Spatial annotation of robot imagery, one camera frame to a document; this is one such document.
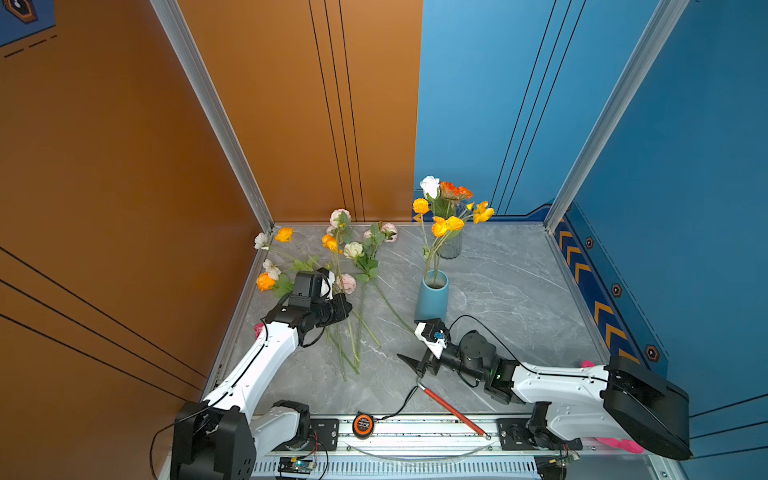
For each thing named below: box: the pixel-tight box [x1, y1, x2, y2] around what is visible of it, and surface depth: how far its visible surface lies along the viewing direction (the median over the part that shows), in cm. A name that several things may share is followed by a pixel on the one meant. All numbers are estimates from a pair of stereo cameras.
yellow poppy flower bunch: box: [412, 198, 494, 286], surface depth 68 cm
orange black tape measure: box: [352, 412, 375, 440], surface depth 74 cm
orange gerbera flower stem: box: [434, 181, 474, 283], surface depth 74 cm
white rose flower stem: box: [420, 176, 440, 283], surface depth 72 cm
